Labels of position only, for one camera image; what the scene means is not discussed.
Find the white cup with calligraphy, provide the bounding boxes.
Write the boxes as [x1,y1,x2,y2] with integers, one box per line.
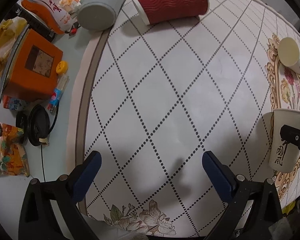
[269,108,300,173]

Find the white cup with bamboo print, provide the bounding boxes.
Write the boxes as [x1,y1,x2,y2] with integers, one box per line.
[277,37,300,75]

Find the red ripple paper cup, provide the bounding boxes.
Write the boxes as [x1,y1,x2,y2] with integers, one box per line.
[132,0,210,25]

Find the colourful floral paper bag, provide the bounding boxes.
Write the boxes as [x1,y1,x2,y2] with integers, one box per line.
[0,122,30,177]

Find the orange gift box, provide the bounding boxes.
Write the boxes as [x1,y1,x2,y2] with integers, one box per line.
[2,29,63,102]

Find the yellow cap small bottle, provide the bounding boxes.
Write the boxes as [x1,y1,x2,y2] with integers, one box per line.
[47,61,70,114]

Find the floral patterned table mat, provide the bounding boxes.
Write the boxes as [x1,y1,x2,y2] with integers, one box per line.
[71,0,300,237]

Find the yellow plastic bag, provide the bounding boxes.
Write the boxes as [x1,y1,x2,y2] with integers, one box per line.
[0,16,27,78]

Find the black flashlight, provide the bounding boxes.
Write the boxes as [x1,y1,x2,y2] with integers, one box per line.
[15,3,56,42]

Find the orange labelled drink bottle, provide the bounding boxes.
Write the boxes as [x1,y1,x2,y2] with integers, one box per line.
[21,0,74,35]

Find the black round cable reel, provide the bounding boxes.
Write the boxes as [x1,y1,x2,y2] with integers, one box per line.
[15,104,59,147]

